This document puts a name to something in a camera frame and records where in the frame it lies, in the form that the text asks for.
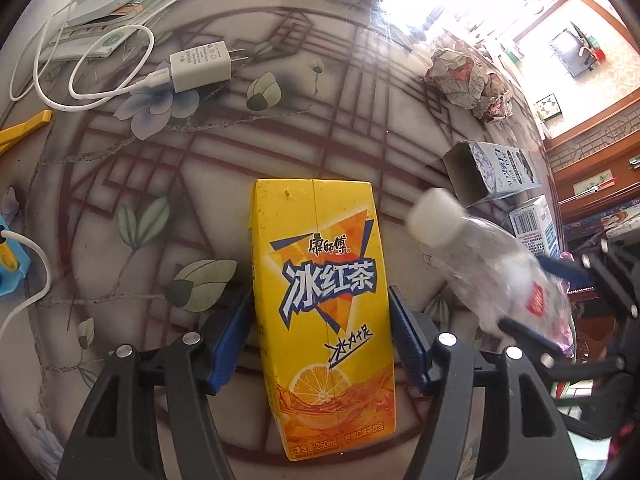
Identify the blue white milk carton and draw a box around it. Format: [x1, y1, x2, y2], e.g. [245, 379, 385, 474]
[509, 195, 561, 258]

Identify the clear plastic bottle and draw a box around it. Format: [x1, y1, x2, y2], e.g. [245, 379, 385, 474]
[406, 188, 573, 351]

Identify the yellow iced tea carton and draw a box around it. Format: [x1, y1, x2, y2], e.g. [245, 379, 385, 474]
[250, 179, 396, 462]

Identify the newspaper ball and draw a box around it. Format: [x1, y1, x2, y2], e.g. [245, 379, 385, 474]
[424, 49, 512, 124]

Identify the yellow plastic tool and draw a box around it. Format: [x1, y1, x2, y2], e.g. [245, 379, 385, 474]
[0, 110, 53, 155]

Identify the white usb charger plug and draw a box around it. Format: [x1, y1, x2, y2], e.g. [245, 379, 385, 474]
[169, 41, 247, 93]

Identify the stack of magazines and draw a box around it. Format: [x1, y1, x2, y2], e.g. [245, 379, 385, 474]
[38, 0, 178, 63]

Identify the wall television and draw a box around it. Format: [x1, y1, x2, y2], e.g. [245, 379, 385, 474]
[550, 28, 597, 78]

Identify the white charger cable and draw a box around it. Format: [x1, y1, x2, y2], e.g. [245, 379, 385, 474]
[8, 0, 174, 112]

